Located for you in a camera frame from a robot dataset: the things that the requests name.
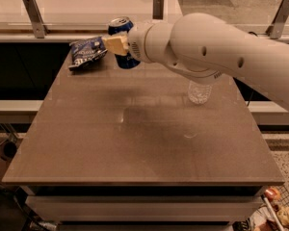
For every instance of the right metal railing bracket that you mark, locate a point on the right metal railing bracket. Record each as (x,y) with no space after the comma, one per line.
(275,29)

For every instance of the middle metal railing bracket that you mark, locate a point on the middle metal railing bracket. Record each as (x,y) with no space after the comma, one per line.
(158,9)

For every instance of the wire basket with snacks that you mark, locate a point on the wire basket with snacks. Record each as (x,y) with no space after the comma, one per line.
(273,214)

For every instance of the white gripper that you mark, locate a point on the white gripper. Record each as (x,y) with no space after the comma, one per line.
(139,41)

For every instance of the blue chip bag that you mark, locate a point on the blue chip bag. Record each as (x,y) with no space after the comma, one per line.
(85,52)

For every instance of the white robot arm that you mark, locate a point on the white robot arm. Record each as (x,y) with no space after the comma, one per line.
(201,47)

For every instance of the dark round stool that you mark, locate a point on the dark round stool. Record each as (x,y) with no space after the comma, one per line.
(7,150)

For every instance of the clear plastic water bottle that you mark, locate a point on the clear plastic water bottle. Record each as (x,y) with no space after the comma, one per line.
(198,93)

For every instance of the left metal railing bracket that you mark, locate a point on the left metal railing bracket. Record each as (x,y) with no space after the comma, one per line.
(32,9)

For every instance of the blue pepsi can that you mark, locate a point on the blue pepsi can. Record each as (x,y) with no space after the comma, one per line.
(117,25)

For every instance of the metal railing bracket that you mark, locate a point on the metal railing bracket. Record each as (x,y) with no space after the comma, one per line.
(275,29)
(32,9)
(158,9)

